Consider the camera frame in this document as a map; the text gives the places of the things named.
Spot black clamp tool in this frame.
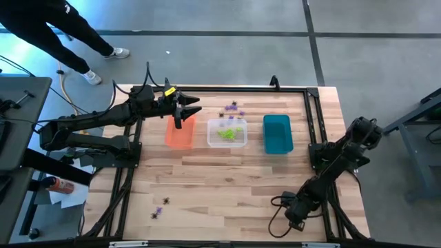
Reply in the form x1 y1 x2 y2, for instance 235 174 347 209
0 90 36 113

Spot white paper sheets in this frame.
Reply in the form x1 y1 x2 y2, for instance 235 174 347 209
48 156 94 209

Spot black metal beam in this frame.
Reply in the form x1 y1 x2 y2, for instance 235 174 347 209
19 147 94 237

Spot orange spray can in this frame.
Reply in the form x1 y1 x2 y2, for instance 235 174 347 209
40 176 76 195

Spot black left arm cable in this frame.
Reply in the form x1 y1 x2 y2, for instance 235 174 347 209
32 61 163 134

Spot person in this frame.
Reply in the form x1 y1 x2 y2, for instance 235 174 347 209
0 0 131 86

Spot teal plastic bin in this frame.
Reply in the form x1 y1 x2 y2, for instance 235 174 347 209
263 114 294 155

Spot silver metal bracket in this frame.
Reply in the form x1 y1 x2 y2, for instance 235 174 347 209
301 242 341 248
108 240 150 248

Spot orange plastic bin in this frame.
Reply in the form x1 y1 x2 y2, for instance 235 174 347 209
164 109 197 150

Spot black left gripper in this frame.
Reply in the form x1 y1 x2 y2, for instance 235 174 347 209
156 90 203 130

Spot grey side table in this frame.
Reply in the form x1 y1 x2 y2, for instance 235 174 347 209
0 76 53 244

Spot clear plastic bin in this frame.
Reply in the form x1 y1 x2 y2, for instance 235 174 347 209
207 118 249 149

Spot black aluminium table frame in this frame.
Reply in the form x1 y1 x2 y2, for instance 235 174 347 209
81 85 371 248

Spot yellow floor cable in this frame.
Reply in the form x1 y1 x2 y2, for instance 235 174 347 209
57 61 82 116

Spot grey metal table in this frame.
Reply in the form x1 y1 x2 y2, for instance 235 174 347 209
382 87 441 201

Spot black floor cable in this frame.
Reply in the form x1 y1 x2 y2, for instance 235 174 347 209
0 54 107 134

